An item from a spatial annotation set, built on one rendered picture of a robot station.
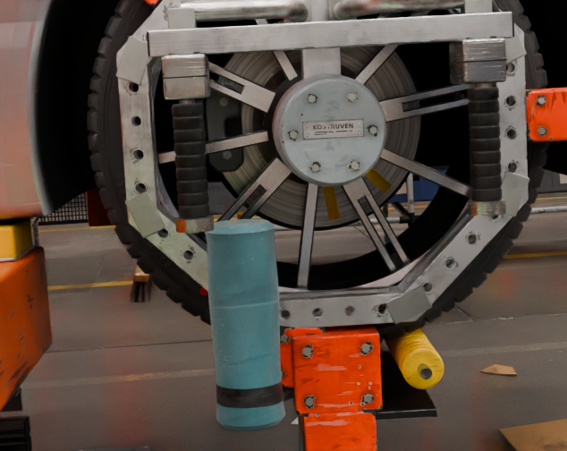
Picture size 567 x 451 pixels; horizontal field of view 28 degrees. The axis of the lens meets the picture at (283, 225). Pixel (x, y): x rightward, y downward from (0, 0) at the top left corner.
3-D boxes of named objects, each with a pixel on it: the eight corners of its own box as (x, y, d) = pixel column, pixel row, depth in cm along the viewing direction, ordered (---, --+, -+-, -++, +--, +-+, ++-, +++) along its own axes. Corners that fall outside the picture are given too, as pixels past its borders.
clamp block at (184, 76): (211, 97, 135) (207, 53, 135) (208, 97, 126) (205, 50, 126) (169, 99, 135) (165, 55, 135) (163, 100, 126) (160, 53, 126)
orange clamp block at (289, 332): (273, 311, 160) (266, 372, 161) (275, 323, 152) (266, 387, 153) (322, 317, 160) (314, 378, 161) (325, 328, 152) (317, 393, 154)
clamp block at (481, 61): (490, 81, 136) (489, 38, 136) (507, 81, 127) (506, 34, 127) (449, 84, 136) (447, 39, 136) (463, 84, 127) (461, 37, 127)
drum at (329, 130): (374, 174, 157) (369, 72, 155) (393, 187, 136) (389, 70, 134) (274, 179, 157) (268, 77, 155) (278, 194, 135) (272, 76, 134)
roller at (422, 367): (416, 343, 182) (414, 308, 181) (448, 393, 153) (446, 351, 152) (380, 345, 182) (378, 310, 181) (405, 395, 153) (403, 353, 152)
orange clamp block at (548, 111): (513, 140, 158) (577, 136, 158) (528, 142, 150) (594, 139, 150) (512, 89, 157) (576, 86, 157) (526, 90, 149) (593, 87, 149)
